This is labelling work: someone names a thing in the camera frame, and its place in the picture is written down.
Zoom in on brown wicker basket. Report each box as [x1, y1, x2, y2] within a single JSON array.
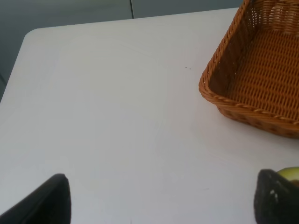
[[199, 0, 299, 138]]

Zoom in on halved avocado with pit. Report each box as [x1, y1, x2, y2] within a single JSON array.
[[277, 167, 299, 182]]

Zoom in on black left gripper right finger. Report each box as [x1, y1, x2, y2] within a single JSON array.
[[254, 169, 299, 224]]

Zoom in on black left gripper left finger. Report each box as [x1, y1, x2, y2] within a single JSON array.
[[0, 174, 71, 224]]

